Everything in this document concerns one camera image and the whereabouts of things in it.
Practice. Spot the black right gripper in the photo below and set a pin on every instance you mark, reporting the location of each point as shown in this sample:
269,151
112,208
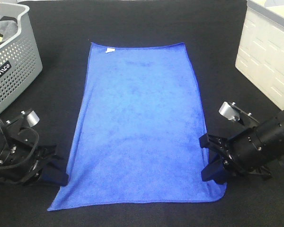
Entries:
251,151

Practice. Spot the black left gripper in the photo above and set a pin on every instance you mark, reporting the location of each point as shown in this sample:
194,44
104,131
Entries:
25,162

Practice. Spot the blue microfiber towel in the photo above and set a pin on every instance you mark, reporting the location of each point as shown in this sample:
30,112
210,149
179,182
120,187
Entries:
137,134

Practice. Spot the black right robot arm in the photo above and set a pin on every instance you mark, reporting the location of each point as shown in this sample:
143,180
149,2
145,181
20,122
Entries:
228,162

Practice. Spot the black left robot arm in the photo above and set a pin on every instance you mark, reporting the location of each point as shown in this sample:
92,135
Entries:
22,160

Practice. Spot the grey perforated plastic basket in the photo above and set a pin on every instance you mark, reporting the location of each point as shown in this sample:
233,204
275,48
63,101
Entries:
20,61

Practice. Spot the white plastic storage box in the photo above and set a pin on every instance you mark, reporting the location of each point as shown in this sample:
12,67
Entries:
260,56

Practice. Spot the grey towel in basket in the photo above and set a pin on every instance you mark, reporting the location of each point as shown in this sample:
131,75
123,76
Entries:
8,28

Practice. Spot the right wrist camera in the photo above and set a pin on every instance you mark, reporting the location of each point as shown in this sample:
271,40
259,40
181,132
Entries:
235,114

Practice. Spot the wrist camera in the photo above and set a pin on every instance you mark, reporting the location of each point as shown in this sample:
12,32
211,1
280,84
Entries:
26,119
235,114

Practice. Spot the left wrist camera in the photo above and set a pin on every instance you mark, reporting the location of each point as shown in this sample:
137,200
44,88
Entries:
26,119

